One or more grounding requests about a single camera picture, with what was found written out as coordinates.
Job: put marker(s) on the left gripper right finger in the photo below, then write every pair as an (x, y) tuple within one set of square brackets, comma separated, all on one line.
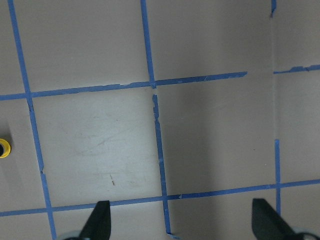
[(267, 224)]

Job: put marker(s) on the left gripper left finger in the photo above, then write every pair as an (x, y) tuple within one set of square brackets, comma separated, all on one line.
[(98, 225)]

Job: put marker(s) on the yellow push button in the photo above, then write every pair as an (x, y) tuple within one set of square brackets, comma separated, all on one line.
[(5, 148)]

